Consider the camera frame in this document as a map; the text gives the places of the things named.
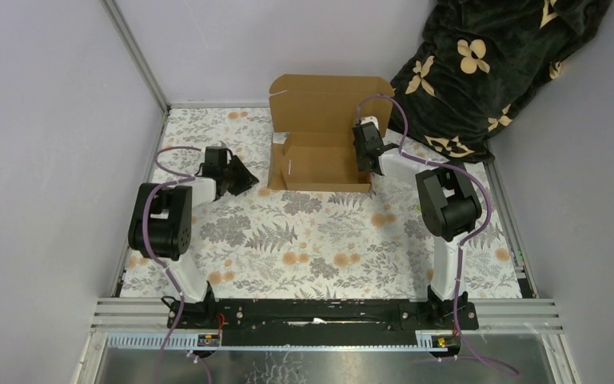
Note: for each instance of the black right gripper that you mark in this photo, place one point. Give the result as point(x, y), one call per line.
point(358, 150)

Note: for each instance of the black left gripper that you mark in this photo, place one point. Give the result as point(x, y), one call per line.
point(245, 178)

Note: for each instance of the brown cardboard box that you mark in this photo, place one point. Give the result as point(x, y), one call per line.
point(317, 114)

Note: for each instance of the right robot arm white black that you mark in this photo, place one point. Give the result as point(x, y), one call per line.
point(449, 206)

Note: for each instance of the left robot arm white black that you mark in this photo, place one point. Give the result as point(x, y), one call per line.
point(161, 224)

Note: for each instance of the black floral blanket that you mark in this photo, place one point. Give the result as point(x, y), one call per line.
point(480, 63)

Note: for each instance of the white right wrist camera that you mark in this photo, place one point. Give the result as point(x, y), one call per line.
point(370, 120)

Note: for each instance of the aluminium frame rails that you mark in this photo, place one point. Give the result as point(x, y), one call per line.
point(142, 322)

